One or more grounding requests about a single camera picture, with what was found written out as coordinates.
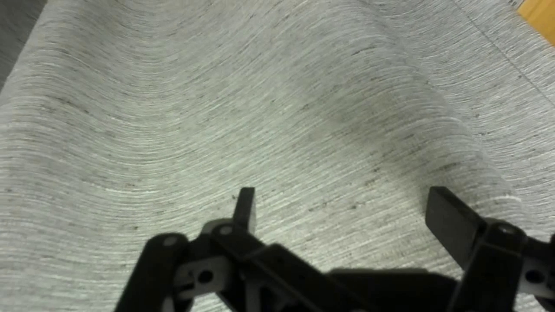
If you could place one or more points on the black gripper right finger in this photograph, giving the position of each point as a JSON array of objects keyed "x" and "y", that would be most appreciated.
[{"x": 497, "y": 257}]

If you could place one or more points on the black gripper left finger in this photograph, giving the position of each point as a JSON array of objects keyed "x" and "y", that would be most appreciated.
[{"x": 227, "y": 259}]

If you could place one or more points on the grey fabric curtain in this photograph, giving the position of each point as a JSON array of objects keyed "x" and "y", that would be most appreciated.
[{"x": 128, "y": 119}]

